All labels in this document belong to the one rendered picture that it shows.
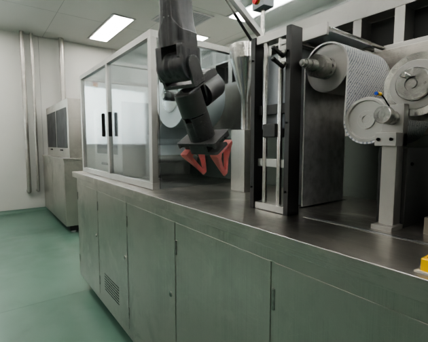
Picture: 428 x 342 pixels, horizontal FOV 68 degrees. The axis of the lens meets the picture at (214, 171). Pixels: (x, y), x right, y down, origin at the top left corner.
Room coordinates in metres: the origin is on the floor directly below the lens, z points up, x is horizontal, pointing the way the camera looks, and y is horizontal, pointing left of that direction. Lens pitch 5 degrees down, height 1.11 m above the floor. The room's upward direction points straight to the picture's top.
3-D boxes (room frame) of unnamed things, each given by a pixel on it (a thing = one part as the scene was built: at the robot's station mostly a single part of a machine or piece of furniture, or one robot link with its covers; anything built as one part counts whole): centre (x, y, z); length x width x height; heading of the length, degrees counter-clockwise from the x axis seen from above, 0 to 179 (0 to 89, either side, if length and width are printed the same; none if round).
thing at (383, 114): (0.75, -0.40, 1.18); 0.04 x 0.02 x 0.04; 36
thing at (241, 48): (1.41, -0.14, 1.50); 0.14 x 0.14 x 0.06
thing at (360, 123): (0.93, -0.51, 1.17); 0.26 x 0.12 x 0.12; 126
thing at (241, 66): (1.41, -0.14, 1.18); 0.14 x 0.14 x 0.57
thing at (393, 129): (0.77, -0.43, 1.05); 0.06 x 0.05 x 0.31; 126
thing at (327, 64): (0.95, -0.31, 1.33); 0.06 x 0.06 x 0.06; 36
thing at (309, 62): (0.92, -0.27, 1.33); 0.06 x 0.03 x 0.03; 126
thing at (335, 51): (1.04, -0.44, 1.33); 0.25 x 0.14 x 0.14; 126
